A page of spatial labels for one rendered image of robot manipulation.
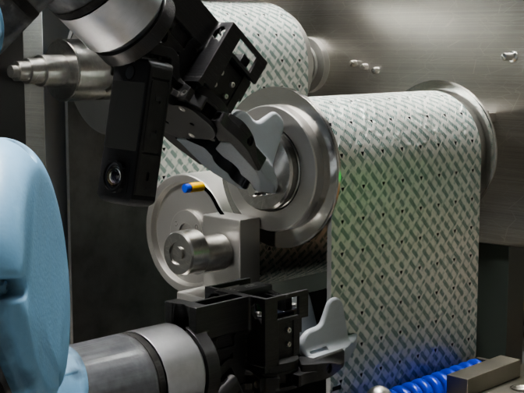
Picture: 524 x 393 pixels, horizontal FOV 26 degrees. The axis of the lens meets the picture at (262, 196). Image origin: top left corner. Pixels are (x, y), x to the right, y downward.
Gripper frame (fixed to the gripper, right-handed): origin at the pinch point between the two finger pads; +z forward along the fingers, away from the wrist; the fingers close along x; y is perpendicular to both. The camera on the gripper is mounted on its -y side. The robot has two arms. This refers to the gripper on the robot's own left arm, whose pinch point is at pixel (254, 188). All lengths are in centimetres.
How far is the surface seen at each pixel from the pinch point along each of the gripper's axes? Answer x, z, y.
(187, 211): 13.2, 5.6, -0.4
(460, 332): -4.8, 30.3, 3.2
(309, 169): -3.5, 1.5, 3.4
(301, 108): -1.5, -1.1, 8.0
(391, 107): -2.1, 8.6, 15.6
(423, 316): -4.8, 23.4, 1.2
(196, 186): 7.1, 0.0, -0.6
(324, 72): 23.1, 22.1, 30.0
